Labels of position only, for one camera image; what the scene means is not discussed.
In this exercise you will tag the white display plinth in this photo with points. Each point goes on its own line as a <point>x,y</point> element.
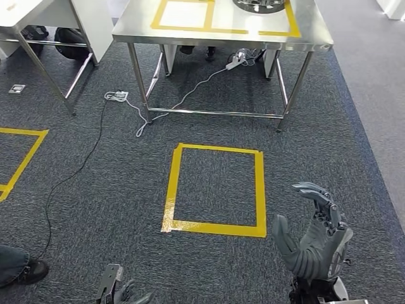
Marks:
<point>395,8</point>

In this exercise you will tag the yellow floor tape square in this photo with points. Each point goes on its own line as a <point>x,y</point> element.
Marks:
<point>261,193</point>

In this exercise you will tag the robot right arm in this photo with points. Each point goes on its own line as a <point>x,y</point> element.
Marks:
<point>316,293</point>

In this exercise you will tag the yellow tape frame on workbench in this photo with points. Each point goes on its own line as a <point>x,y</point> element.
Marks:
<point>189,28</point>

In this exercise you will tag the white desk with steel legs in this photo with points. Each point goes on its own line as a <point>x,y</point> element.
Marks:
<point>91,25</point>

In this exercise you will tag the silver floor socket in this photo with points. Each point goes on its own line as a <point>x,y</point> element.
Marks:
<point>16,88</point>

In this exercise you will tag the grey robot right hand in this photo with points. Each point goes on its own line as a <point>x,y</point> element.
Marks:
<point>319,251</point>

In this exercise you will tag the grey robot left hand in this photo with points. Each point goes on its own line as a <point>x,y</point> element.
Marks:
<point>128,296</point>

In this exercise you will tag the stainless steel workbench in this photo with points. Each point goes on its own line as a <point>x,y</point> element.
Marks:
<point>142,21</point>

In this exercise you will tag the white power strip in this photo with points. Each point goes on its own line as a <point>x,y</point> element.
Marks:
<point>234,63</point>

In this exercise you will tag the black bag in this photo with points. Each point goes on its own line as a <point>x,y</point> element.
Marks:
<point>71,44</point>
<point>35,35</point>

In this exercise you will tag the silver wheel cover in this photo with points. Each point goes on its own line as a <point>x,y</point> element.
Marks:
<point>259,6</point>

